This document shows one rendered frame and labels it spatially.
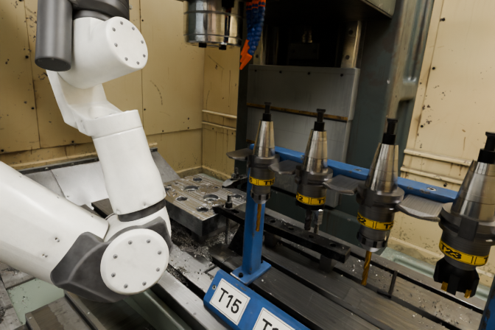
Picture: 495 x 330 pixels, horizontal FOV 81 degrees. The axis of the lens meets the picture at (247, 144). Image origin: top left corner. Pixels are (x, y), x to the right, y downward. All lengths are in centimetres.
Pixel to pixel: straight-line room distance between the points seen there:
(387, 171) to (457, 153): 98
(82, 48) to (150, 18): 153
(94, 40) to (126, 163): 15
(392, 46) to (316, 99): 29
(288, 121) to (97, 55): 91
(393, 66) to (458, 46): 38
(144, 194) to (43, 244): 12
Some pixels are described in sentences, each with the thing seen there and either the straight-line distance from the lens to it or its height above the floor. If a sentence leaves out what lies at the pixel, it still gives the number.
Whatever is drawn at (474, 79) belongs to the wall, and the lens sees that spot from 139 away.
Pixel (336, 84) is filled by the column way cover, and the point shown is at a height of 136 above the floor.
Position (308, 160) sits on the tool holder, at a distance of 50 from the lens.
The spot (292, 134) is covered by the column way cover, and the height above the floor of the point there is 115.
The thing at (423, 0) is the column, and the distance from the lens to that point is 144.
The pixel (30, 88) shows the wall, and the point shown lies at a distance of 168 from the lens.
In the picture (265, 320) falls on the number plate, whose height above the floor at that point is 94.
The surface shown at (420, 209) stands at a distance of 46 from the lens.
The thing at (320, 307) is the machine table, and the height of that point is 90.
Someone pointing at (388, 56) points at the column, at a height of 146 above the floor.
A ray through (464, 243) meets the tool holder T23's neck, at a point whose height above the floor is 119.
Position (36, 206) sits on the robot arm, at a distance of 41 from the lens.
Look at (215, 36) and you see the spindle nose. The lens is 78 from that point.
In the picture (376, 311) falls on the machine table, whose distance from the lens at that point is 77.
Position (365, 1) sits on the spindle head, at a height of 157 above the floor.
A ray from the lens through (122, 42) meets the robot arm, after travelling 40.
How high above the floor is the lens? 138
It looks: 14 degrees down
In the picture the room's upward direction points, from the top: 3 degrees clockwise
